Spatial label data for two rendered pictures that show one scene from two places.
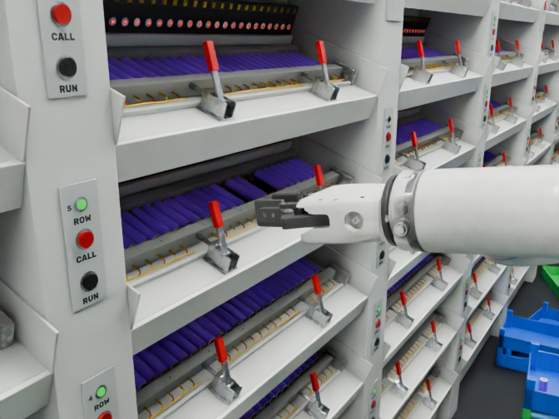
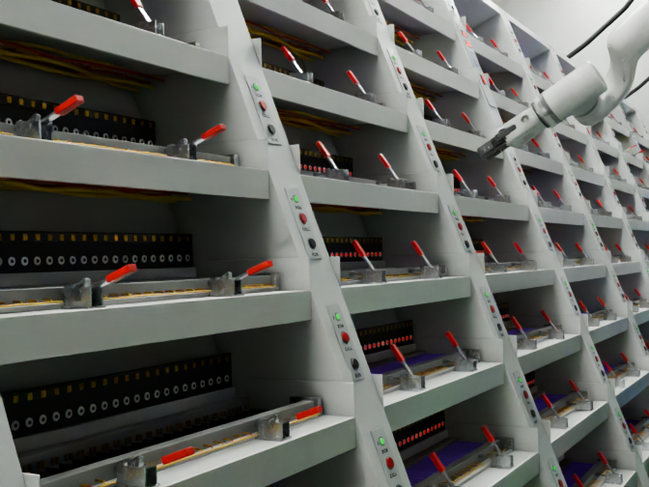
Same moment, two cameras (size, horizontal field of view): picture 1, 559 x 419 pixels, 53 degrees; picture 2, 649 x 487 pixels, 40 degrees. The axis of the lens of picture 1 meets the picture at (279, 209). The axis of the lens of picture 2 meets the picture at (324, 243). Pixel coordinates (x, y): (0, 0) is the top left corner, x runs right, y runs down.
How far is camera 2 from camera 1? 176 cm
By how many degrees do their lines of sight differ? 28
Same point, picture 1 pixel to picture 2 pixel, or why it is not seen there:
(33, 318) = (423, 175)
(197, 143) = (442, 131)
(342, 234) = (522, 127)
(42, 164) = (410, 116)
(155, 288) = not seen: hidden behind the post
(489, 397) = not seen: outside the picture
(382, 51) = (493, 120)
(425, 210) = (550, 98)
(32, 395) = (435, 200)
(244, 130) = (455, 133)
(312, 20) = not seen: hidden behind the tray
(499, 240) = (579, 91)
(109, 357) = (451, 201)
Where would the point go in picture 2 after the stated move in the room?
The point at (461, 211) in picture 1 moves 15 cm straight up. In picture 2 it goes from (561, 90) to (538, 33)
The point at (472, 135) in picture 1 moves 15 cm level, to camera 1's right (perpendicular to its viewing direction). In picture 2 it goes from (577, 206) to (614, 193)
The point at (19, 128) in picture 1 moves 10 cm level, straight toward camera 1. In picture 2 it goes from (403, 101) to (426, 80)
